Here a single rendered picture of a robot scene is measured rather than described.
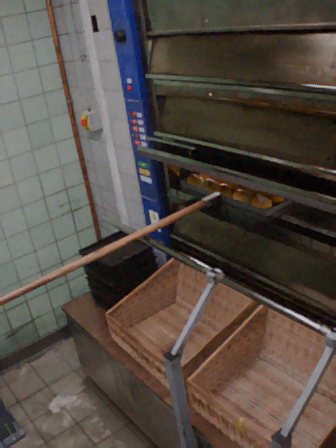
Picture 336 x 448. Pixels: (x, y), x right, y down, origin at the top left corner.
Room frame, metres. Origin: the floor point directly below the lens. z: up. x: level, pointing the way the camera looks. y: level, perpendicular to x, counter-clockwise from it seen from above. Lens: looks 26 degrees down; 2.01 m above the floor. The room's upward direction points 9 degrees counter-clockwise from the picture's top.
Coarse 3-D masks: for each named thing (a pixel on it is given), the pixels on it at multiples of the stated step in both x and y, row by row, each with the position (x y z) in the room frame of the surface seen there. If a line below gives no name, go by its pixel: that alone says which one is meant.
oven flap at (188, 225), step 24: (192, 216) 2.01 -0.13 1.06; (192, 240) 1.97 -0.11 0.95; (216, 240) 1.85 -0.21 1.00; (240, 240) 1.74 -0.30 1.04; (264, 240) 1.64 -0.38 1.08; (240, 264) 1.70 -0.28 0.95; (264, 264) 1.61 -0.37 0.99; (288, 264) 1.52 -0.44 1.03; (312, 264) 1.44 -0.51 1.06; (288, 288) 1.46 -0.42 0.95; (312, 288) 1.40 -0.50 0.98
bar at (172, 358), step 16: (112, 224) 1.84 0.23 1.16; (144, 240) 1.64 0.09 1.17; (176, 256) 1.47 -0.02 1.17; (208, 272) 1.33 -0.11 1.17; (208, 288) 1.30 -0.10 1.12; (240, 288) 1.21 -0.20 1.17; (272, 304) 1.10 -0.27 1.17; (192, 320) 1.25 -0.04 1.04; (304, 320) 1.00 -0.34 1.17; (176, 352) 1.20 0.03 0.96; (176, 368) 1.18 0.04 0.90; (320, 368) 0.88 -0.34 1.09; (176, 384) 1.18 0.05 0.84; (176, 400) 1.18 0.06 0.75; (304, 400) 0.84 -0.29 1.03; (176, 416) 1.20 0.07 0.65; (192, 432) 1.19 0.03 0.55; (288, 432) 0.80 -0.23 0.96
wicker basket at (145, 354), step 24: (168, 264) 2.00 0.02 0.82; (144, 288) 1.92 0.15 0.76; (192, 288) 1.93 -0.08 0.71; (216, 288) 1.80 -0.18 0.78; (120, 312) 1.84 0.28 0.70; (144, 312) 1.91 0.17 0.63; (168, 312) 1.93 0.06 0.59; (192, 312) 1.90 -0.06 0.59; (240, 312) 1.53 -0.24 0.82; (120, 336) 1.80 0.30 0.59; (144, 336) 1.77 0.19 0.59; (168, 336) 1.74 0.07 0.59; (192, 336) 1.72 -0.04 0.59; (216, 336) 1.46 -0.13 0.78; (144, 360) 1.55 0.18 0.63; (192, 360) 1.39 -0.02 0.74
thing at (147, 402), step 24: (168, 288) 2.16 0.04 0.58; (72, 312) 2.07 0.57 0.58; (96, 312) 2.04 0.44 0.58; (216, 312) 1.88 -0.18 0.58; (72, 336) 2.13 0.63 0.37; (96, 336) 1.84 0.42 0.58; (96, 360) 1.90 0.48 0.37; (120, 360) 1.64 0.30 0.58; (120, 384) 1.71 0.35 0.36; (144, 384) 1.48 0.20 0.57; (120, 408) 1.78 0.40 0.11; (144, 408) 1.54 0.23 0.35; (168, 408) 1.36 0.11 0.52; (192, 408) 1.29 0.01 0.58; (144, 432) 1.60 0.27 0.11; (168, 432) 1.39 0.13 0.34; (216, 432) 1.15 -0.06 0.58
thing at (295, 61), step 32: (224, 32) 1.76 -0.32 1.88; (256, 32) 1.63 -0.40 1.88; (288, 32) 1.51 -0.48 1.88; (320, 32) 1.41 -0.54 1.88; (160, 64) 2.03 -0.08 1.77; (192, 64) 1.86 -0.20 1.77; (224, 64) 1.72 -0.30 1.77; (256, 64) 1.59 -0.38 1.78; (288, 64) 1.48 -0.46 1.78; (320, 64) 1.38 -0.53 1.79
